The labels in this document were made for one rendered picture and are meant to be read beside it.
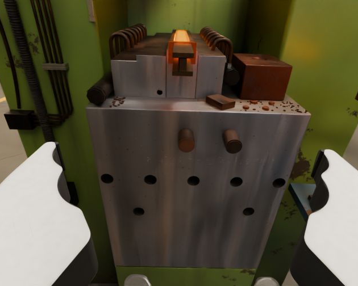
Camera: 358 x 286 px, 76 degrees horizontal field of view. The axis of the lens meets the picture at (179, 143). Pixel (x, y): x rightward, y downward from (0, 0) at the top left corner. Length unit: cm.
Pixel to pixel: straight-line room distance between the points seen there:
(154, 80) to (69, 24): 25
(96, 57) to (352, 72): 60
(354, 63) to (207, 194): 46
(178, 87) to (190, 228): 32
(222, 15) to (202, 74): 50
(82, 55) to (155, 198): 36
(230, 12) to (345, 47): 40
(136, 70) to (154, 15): 49
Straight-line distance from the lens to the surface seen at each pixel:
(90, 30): 59
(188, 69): 33
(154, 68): 43
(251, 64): 44
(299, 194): 61
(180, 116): 39
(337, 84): 70
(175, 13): 90
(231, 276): 74
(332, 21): 65
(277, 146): 45
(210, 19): 90
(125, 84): 44
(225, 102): 40
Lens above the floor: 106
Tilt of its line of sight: 30 degrees down
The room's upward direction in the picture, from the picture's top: 2 degrees clockwise
